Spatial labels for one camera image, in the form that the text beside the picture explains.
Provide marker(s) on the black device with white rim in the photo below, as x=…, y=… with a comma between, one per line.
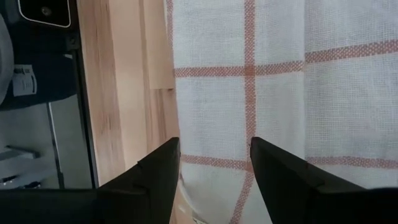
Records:
x=43, y=11

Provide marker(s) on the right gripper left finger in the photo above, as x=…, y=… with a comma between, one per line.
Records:
x=149, y=186

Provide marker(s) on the black aluminium table frame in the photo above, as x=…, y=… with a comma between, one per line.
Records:
x=87, y=124

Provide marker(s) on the thin metal rod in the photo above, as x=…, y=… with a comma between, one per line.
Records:
x=55, y=143

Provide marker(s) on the white paper label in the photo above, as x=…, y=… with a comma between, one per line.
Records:
x=25, y=81

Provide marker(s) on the white towel with red grid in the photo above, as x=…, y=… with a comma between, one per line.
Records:
x=211, y=109

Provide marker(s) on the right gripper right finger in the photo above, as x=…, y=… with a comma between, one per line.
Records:
x=295, y=193

